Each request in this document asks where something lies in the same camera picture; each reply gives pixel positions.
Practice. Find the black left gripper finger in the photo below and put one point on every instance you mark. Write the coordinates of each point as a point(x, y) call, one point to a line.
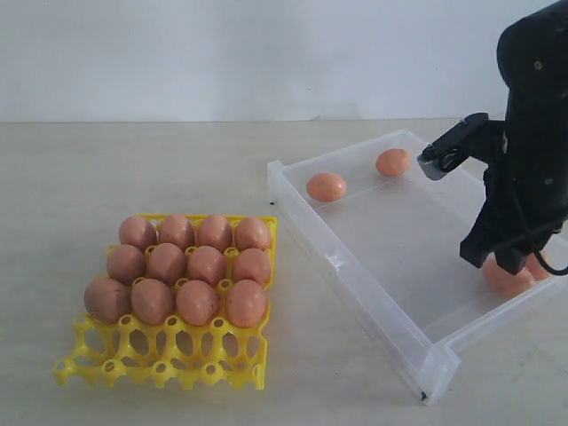
point(478, 244)

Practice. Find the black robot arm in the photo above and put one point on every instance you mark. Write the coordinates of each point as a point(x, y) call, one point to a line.
point(526, 175)

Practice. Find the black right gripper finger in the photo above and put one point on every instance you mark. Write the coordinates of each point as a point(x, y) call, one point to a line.
point(512, 259)

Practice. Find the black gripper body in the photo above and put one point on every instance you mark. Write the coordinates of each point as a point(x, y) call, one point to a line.
point(523, 221)

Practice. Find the brown egg bin front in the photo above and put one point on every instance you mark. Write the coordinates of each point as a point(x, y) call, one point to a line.
point(166, 263)

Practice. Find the yellow plastic egg tray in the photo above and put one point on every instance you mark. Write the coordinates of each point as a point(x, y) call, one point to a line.
point(174, 350)

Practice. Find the brown egg cluster back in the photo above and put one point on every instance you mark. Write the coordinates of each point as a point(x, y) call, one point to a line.
point(393, 162)

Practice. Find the brown egg cluster front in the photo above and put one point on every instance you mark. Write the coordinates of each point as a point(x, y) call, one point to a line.
point(207, 264)

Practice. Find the brown egg cluster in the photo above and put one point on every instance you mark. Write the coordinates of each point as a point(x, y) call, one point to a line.
point(245, 303)
point(107, 300)
point(207, 264)
point(393, 162)
point(326, 187)
point(152, 301)
point(252, 264)

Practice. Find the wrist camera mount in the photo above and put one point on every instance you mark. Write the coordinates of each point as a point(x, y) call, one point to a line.
point(475, 136)

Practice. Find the clear plastic bin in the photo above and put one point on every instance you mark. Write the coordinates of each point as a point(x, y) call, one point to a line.
point(390, 249)

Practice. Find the brown egg bin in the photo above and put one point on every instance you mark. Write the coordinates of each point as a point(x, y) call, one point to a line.
point(505, 284)
point(197, 302)
point(166, 263)
point(125, 263)
point(533, 266)

